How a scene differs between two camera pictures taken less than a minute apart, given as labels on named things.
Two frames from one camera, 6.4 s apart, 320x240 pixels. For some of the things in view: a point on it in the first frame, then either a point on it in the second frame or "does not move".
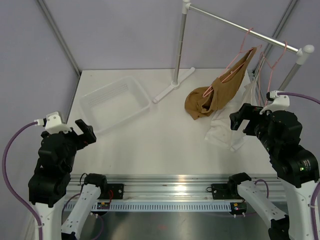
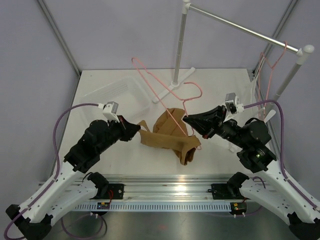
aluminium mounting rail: x=173 y=186 does not move
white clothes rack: x=301 y=53 does not move
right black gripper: x=247 y=111 -> x=207 y=123
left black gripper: x=88 y=136 -> x=128 y=129
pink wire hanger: x=258 y=46 -> x=183 y=100
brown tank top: x=203 y=101 -> x=170 y=131
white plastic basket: x=115 y=103 does not move
